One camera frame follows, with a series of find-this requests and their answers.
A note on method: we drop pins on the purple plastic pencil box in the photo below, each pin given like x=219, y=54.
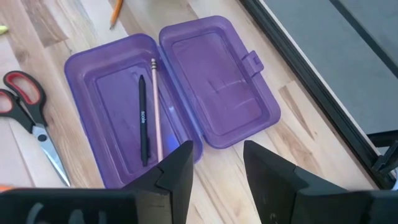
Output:
x=217, y=93

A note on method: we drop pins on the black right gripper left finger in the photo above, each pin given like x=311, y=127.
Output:
x=155, y=205

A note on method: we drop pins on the black table frame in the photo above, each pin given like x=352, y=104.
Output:
x=306, y=77

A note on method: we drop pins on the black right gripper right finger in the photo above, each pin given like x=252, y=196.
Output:
x=295, y=202

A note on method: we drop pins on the matte black pen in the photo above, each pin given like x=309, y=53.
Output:
x=143, y=124

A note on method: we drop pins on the red and black scissors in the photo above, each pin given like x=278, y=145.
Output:
x=49, y=149

